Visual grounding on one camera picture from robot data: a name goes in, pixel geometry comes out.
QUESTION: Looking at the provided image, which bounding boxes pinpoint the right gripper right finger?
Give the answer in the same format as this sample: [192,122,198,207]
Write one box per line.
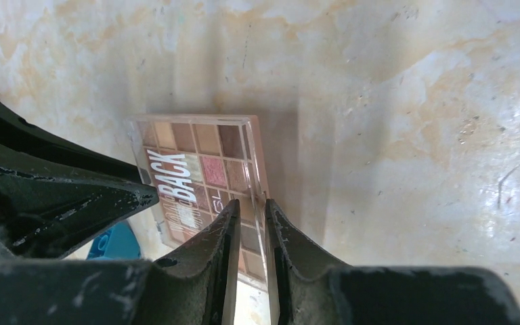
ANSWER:
[264,199,520,324]

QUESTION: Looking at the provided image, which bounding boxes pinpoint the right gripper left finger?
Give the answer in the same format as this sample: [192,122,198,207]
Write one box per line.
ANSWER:
[0,200,240,324]

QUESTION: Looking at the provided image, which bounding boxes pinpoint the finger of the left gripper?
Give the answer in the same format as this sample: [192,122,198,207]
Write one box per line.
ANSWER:
[0,102,158,259]

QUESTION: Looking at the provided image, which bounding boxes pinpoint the blue toy brick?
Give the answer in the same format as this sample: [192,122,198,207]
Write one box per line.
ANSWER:
[86,221,142,260]

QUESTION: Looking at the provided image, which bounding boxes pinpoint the eyeshadow palette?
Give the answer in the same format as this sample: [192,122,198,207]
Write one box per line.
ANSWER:
[127,114,269,290]

